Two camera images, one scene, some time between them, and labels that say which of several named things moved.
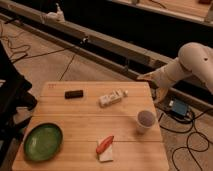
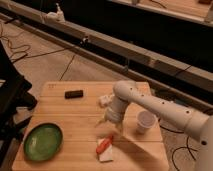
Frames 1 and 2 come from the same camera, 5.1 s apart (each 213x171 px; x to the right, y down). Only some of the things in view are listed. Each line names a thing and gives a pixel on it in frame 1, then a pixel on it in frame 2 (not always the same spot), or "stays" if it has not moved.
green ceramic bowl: x=43 y=141 stays
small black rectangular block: x=73 y=94 stays
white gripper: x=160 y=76 -> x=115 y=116
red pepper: x=106 y=143 stays
